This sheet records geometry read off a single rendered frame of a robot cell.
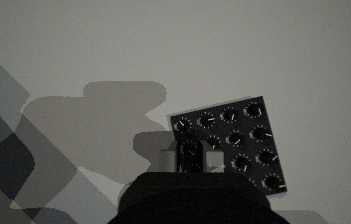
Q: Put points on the black knob box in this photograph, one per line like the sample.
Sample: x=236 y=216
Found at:
x=223 y=127

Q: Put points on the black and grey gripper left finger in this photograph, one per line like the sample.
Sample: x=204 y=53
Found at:
x=169 y=159

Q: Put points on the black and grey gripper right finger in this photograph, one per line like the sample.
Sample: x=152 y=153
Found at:
x=210 y=160

